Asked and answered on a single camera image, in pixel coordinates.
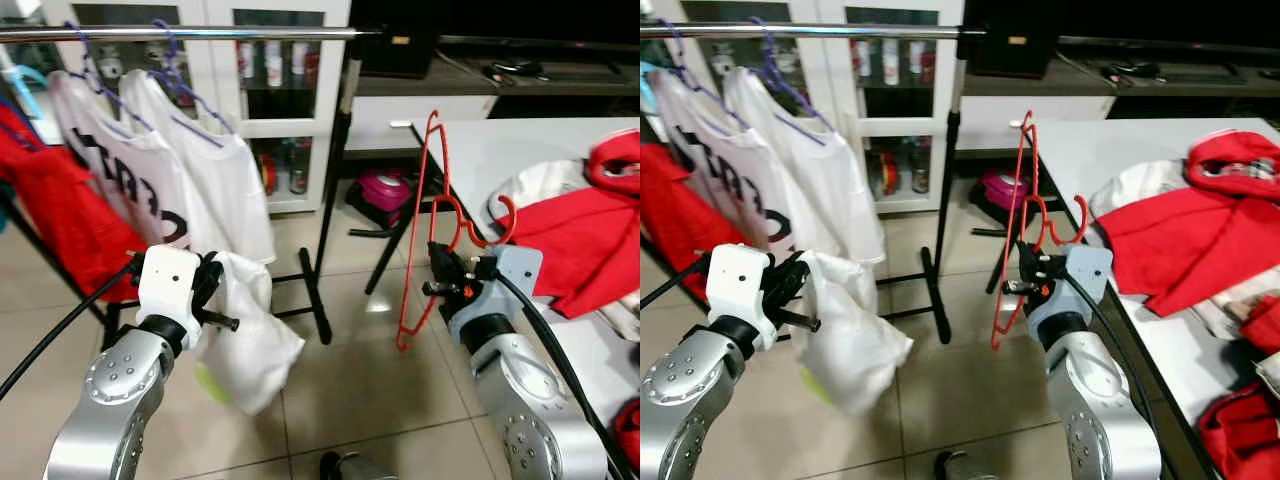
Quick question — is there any white printed garment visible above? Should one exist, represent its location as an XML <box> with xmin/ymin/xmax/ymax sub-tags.
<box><xmin>800</xmin><ymin>250</ymin><xmax>914</xmax><ymax>417</ymax></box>
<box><xmin>198</xmin><ymin>250</ymin><xmax>307</xmax><ymax>417</ymax></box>

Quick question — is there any red wire hanger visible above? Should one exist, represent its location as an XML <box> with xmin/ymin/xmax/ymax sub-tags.
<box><xmin>990</xmin><ymin>110</ymin><xmax>1090</xmax><ymax>351</ymax></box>
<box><xmin>395</xmin><ymin>110</ymin><xmax>519</xmax><ymax>353</ymax></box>

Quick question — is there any purple hanger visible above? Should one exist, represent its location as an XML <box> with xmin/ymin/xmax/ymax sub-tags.
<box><xmin>655</xmin><ymin>18</ymin><xmax>746</xmax><ymax>136</ymax></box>
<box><xmin>745</xmin><ymin>15</ymin><xmax>841</xmax><ymax>136</ymax></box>
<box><xmin>62</xmin><ymin>20</ymin><xmax>151</xmax><ymax>136</ymax></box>
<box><xmin>148</xmin><ymin>18</ymin><xmax>236</xmax><ymax>151</ymax></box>

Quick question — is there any magenta plastic object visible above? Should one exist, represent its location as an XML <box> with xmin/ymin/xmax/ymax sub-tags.
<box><xmin>355</xmin><ymin>168</ymin><xmax>416</xmax><ymax>239</ymax></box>
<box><xmin>975</xmin><ymin>170</ymin><xmax>1031</xmax><ymax>236</ymax></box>

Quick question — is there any plain white t-shirt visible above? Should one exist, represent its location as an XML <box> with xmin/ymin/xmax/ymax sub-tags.
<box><xmin>722</xmin><ymin>68</ymin><xmax>887</xmax><ymax>266</ymax></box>
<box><xmin>120</xmin><ymin>70</ymin><xmax>278</xmax><ymax>266</ymax></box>

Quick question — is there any white t-shirt black print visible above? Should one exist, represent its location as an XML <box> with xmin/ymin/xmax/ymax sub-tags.
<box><xmin>648</xmin><ymin>68</ymin><xmax>791</xmax><ymax>256</ymax></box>
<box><xmin>48</xmin><ymin>70</ymin><xmax>191</xmax><ymax>251</ymax></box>

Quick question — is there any white jacket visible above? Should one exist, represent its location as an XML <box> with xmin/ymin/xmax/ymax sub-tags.
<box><xmin>488</xmin><ymin>158</ymin><xmax>601</xmax><ymax>216</ymax></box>
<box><xmin>1088</xmin><ymin>158</ymin><xmax>1196</xmax><ymax>219</ymax></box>

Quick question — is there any hanging red garment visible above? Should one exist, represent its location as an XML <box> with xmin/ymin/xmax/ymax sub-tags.
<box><xmin>0</xmin><ymin>100</ymin><xmax>141</xmax><ymax>303</ymax></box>
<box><xmin>640</xmin><ymin>140</ymin><xmax>746</xmax><ymax>276</ymax></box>

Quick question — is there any flat red garment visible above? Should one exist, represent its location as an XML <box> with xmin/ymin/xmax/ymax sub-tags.
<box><xmin>497</xmin><ymin>185</ymin><xmax>641</xmax><ymax>321</ymax></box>
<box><xmin>1095</xmin><ymin>185</ymin><xmax>1280</xmax><ymax>319</ymax></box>

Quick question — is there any white table with clothes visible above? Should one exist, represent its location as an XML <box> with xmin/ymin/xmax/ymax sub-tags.
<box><xmin>975</xmin><ymin>117</ymin><xmax>1280</xmax><ymax>480</ymax></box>
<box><xmin>363</xmin><ymin>117</ymin><xmax>641</xmax><ymax>471</ymax></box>

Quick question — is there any white glass door cabinet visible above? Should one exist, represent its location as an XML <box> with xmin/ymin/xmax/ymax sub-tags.
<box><xmin>655</xmin><ymin>0</ymin><xmax>966</xmax><ymax>216</ymax></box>
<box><xmin>40</xmin><ymin>0</ymin><xmax>353</xmax><ymax>216</ymax></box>

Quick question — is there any red hooded garment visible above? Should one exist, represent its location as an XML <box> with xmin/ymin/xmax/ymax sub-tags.
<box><xmin>1185</xmin><ymin>128</ymin><xmax>1280</xmax><ymax>201</ymax></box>
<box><xmin>585</xmin><ymin>128</ymin><xmax>641</xmax><ymax>198</ymax></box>

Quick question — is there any red cloth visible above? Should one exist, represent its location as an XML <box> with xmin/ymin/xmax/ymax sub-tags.
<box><xmin>1198</xmin><ymin>380</ymin><xmax>1280</xmax><ymax>480</ymax></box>
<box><xmin>612</xmin><ymin>398</ymin><xmax>641</xmax><ymax>471</ymax></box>

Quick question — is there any black speaker box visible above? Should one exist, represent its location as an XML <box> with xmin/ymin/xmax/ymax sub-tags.
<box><xmin>350</xmin><ymin>0</ymin><xmax>441</xmax><ymax>79</ymax></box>
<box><xmin>965</xmin><ymin>0</ymin><xmax>1061</xmax><ymax>79</ymax></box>

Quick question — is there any grey robot right leg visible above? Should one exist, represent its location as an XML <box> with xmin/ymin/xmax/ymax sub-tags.
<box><xmin>935</xmin><ymin>450</ymin><xmax>1001</xmax><ymax>480</ymax></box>
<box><xmin>320</xmin><ymin>450</ymin><xmax>398</xmax><ymax>480</ymax></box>

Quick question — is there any dark top counter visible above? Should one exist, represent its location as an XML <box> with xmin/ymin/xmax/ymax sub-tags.
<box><xmin>955</xmin><ymin>35</ymin><xmax>1280</xmax><ymax>101</ymax></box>
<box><xmin>345</xmin><ymin>35</ymin><xmax>641</xmax><ymax>101</ymax></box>

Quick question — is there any red white bottle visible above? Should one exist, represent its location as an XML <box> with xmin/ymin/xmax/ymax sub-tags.
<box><xmin>908</xmin><ymin>40</ymin><xmax>936</xmax><ymax>86</ymax></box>
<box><xmin>292</xmin><ymin>42</ymin><xmax>321</xmax><ymax>89</ymax></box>

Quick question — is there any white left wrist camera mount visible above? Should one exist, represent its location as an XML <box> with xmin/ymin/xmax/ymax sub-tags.
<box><xmin>135</xmin><ymin>244</ymin><xmax>206</xmax><ymax>349</ymax></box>
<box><xmin>704</xmin><ymin>243</ymin><xmax>776</xmax><ymax>351</ymax></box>

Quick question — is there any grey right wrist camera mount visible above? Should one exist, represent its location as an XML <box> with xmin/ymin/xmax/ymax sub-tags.
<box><xmin>447</xmin><ymin>245</ymin><xmax>544</xmax><ymax>346</ymax></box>
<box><xmin>1025</xmin><ymin>245</ymin><xmax>1114</xmax><ymax>351</ymax></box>

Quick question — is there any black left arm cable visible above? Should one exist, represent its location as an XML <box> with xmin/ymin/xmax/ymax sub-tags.
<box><xmin>0</xmin><ymin>255</ymin><xmax>146</xmax><ymax>401</ymax></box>
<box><xmin>640</xmin><ymin>255</ymin><xmax>713</xmax><ymax>309</ymax></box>

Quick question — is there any clothes rack silver rail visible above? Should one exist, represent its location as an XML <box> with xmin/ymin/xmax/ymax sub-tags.
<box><xmin>640</xmin><ymin>20</ymin><xmax>991</xmax><ymax>347</ymax></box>
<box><xmin>0</xmin><ymin>24</ymin><xmax>386</xmax><ymax>347</ymax></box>

